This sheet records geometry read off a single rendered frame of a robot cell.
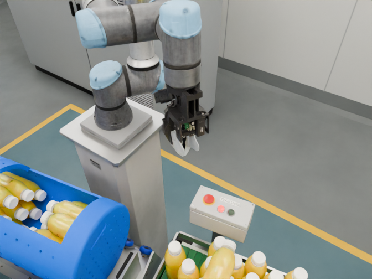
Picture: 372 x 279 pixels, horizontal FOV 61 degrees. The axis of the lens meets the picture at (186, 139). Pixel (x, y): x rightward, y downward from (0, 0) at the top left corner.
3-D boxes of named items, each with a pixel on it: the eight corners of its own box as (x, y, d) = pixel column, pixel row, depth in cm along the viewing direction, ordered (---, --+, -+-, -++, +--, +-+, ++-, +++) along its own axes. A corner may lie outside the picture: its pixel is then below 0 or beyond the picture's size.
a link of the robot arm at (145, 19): (125, -3, 68) (135, 11, 59) (176, -9, 70) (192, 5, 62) (130, 34, 73) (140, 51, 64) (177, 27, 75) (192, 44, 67)
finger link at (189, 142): (192, 166, 77) (191, 136, 71) (181, 153, 81) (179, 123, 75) (203, 162, 78) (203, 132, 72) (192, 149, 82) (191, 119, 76)
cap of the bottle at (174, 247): (166, 252, 98) (166, 249, 96) (171, 241, 100) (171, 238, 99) (177, 257, 97) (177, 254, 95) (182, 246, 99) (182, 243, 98)
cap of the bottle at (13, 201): (13, 193, 103) (17, 195, 103) (15, 202, 105) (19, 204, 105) (3, 200, 100) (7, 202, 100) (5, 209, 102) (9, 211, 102)
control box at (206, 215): (199, 201, 120) (200, 184, 113) (251, 220, 114) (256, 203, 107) (189, 222, 114) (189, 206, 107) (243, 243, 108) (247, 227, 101)
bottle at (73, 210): (104, 230, 105) (61, 211, 110) (106, 211, 102) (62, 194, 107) (91, 241, 98) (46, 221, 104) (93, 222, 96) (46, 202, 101)
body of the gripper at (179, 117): (179, 145, 69) (176, 97, 61) (163, 125, 75) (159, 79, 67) (210, 135, 71) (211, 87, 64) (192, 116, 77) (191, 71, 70)
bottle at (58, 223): (105, 239, 98) (58, 217, 102) (103, 226, 93) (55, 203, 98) (91, 258, 93) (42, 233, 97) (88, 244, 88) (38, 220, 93)
